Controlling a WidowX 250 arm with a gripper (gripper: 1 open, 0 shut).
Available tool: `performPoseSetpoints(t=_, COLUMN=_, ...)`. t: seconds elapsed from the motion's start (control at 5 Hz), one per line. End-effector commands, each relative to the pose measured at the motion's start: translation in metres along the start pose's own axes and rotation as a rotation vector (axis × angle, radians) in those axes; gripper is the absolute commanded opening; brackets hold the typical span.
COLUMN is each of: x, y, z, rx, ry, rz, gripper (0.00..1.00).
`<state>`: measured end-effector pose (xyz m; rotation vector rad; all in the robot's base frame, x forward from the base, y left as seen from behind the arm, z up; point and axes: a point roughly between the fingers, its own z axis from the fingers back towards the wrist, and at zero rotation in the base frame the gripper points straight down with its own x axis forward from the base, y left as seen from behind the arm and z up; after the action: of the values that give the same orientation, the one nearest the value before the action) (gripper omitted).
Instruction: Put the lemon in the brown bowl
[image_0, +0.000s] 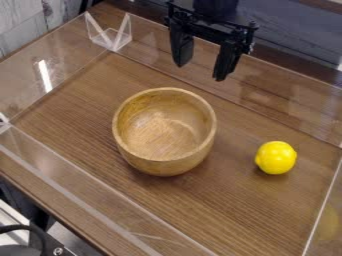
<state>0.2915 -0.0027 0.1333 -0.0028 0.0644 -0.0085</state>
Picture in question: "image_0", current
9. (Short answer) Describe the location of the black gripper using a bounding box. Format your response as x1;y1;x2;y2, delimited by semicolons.
165;0;259;81

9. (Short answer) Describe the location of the yellow lemon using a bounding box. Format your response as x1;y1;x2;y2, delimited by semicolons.
254;141;298;175

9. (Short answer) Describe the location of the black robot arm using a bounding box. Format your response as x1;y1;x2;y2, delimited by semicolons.
165;0;259;81

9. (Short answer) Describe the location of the brown wooden bowl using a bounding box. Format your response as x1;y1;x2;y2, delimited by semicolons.
112;87;218;177

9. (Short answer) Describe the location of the clear acrylic tray wall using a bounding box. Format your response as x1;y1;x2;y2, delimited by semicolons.
0;10;342;256

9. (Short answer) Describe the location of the black cable under table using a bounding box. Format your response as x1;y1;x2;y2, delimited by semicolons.
0;224;47;256

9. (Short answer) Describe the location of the black metal table mount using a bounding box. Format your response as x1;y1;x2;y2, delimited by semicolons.
28;219;97;256

